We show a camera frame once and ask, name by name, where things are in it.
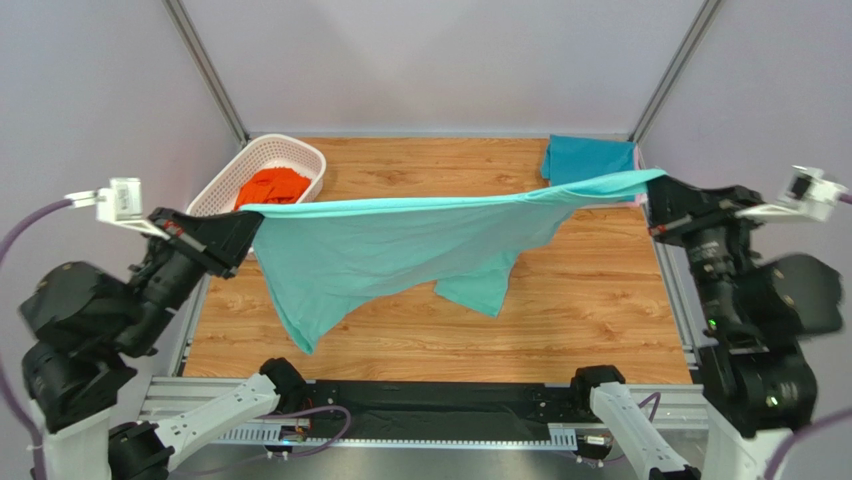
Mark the black base cloth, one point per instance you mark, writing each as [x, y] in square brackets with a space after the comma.
[455, 411]

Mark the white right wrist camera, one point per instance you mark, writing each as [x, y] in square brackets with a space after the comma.
[809, 197]

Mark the orange t shirt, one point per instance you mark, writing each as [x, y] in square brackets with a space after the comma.
[278, 186]

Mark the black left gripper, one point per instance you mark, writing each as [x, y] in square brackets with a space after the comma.
[221, 240]

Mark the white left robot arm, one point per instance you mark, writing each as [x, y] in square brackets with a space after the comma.
[88, 324]

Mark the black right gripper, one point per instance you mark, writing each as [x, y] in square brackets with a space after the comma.
[692, 217]

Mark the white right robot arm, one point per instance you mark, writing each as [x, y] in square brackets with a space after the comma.
[759, 388]

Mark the mint green t shirt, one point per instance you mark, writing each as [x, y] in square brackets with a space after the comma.
[323, 260]

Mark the aluminium corner post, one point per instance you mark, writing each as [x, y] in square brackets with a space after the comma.
[186, 29]
[691, 41]

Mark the right aluminium corner post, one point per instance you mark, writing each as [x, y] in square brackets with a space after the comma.
[691, 41]

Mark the white plastic laundry basket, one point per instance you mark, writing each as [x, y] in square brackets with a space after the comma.
[271, 151]

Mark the folded teal t shirt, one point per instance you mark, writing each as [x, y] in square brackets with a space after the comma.
[569, 160]

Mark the left aluminium corner post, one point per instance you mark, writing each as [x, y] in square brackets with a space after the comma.
[186, 29]

